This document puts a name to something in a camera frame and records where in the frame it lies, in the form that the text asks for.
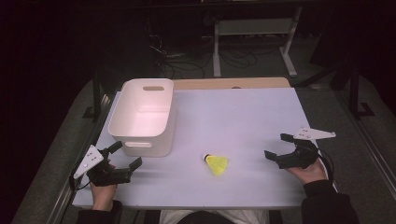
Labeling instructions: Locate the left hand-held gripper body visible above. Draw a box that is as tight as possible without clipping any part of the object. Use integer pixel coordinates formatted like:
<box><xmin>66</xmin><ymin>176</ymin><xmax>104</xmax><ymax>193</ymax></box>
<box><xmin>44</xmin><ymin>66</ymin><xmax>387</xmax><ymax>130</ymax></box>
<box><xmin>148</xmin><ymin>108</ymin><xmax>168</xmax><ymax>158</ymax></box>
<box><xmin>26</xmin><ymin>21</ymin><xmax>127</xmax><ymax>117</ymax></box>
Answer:
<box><xmin>73</xmin><ymin>144</ymin><xmax>134</xmax><ymax>188</ymax></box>

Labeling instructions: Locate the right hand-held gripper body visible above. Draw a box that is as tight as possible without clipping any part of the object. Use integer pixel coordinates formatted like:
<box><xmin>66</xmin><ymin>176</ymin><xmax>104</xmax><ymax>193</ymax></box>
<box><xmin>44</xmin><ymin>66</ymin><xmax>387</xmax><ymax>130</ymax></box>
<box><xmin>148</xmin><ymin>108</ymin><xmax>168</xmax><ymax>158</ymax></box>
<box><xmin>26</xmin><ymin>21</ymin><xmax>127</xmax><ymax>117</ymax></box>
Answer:
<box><xmin>276</xmin><ymin>126</ymin><xmax>337</xmax><ymax>170</ymax></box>

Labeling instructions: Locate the white plastic storage bin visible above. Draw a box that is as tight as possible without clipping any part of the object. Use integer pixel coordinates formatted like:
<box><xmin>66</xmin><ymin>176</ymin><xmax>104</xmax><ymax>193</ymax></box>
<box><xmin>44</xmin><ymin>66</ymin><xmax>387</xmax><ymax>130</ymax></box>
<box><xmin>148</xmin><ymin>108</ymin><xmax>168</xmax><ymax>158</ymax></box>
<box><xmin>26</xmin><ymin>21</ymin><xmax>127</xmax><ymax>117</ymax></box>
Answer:
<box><xmin>107</xmin><ymin>77</ymin><xmax>177</xmax><ymax>158</ymax></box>

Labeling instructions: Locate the yellow shuttlecock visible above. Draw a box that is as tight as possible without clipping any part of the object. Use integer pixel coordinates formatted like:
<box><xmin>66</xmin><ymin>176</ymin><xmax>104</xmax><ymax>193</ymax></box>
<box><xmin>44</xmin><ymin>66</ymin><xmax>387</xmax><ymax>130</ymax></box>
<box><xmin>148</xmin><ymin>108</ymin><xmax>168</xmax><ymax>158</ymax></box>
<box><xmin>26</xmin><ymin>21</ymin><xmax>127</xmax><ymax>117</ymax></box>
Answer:
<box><xmin>203</xmin><ymin>152</ymin><xmax>229</xmax><ymax>177</ymax></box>

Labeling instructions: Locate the person's left hand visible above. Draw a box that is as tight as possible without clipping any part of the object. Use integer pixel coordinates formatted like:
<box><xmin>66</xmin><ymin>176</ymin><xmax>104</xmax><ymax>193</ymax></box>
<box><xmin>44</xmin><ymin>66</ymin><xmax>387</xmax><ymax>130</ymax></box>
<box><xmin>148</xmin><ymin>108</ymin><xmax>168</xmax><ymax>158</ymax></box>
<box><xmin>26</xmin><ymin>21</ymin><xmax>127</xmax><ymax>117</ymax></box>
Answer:
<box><xmin>89</xmin><ymin>163</ymin><xmax>118</xmax><ymax>213</ymax></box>

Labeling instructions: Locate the person's right hand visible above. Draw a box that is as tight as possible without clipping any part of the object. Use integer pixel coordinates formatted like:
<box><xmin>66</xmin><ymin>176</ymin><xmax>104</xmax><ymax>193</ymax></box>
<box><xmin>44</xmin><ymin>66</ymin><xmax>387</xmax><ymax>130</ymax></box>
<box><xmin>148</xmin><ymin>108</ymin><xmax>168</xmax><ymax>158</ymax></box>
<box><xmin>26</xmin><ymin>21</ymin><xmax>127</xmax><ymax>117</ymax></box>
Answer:
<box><xmin>286</xmin><ymin>158</ymin><xmax>330</xmax><ymax>186</ymax></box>

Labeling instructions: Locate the black metal stand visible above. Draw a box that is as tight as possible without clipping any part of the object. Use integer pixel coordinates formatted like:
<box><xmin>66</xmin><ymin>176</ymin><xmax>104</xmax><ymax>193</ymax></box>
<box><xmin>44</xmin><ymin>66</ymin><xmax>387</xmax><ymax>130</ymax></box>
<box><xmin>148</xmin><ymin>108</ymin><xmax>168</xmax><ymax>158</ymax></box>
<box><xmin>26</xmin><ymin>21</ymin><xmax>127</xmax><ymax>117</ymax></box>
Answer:
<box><xmin>81</xmin><ymin>72</ymin><xmax>109</xmax><ymax>123</ymax></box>
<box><xmin>294</xmin><ymin>59</ymin><xmax>376</xmax><ymax>121</ymax></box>

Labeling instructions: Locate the wooden table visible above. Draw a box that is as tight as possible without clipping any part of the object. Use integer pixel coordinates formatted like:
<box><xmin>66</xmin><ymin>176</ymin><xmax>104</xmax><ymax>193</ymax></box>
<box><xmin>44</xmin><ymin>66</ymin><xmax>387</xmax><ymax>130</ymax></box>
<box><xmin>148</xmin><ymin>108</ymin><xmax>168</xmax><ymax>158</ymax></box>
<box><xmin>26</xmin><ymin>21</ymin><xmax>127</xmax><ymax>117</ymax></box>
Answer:
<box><xmin>172</xmin><ymin>77</ymin><xmax>291</xmax><ymax>91</ymax></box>

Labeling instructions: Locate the person's lap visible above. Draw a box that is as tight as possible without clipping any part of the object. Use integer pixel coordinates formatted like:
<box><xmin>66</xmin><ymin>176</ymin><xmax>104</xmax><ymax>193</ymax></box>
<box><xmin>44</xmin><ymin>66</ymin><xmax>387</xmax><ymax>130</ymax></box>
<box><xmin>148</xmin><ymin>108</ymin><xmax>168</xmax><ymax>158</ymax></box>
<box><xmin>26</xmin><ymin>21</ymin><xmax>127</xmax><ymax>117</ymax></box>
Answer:
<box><xmin>159</xmin><ymin>209</ymin><xmax>271</xmax><ymax>224</ymax></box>

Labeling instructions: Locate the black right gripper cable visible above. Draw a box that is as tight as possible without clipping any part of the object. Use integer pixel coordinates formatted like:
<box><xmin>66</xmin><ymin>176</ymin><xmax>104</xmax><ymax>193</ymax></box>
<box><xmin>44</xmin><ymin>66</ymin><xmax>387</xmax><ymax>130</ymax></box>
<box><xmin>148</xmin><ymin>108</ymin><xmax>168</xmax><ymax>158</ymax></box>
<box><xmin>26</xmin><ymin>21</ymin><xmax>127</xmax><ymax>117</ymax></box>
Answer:
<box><xmin>317</xmin><ymin>148</ymin><xmax>336</xmax><ymax>185</ymax></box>

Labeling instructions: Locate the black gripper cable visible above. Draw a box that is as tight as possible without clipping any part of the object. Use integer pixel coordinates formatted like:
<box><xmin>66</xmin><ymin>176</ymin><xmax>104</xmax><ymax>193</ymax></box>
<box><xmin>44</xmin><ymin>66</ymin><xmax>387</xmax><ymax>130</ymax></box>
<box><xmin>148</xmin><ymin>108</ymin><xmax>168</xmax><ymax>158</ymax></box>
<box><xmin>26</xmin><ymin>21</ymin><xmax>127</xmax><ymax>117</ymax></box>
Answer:
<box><xmin>317</xmin><ymin>148</ymin><xmax>336</xmax><ymax>185</ymax></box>
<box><xmin>68</xmin><ymin>175</ymin><xmax>92</xmax><ymax>191</ymax></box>

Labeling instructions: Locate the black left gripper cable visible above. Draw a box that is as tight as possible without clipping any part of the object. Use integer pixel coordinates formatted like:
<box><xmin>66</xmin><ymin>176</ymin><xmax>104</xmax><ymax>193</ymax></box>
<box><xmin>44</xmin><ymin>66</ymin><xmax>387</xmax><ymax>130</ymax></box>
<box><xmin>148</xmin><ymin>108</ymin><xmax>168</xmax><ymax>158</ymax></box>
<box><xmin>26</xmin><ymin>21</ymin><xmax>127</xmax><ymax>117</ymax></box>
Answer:
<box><xmin>68</xmin><ymin>175</ymin><xmax>92</xmax><ymax>191</ymax></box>

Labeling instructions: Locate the tangle of floor cables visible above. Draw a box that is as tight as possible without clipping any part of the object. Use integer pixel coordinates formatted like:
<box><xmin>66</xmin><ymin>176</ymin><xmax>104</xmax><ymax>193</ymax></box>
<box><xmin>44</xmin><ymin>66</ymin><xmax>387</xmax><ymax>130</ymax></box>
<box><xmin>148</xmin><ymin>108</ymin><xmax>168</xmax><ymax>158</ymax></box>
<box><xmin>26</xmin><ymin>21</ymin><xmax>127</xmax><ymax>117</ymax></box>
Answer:
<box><xmin>148</xmin><ymin>33</ymin><xmax>260</xmax><ymax>79</ymax></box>

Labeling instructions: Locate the white metal desk frame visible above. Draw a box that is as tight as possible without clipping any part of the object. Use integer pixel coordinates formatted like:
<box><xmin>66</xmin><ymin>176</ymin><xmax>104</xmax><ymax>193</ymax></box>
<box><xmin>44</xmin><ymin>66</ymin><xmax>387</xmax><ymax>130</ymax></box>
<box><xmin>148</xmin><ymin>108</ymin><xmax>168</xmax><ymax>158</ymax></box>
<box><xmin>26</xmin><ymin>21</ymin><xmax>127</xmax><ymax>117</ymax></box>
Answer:
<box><xmin>212</xmin><ymin>6</ymin><xmax>304</xmax><ymax>78</ymax></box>

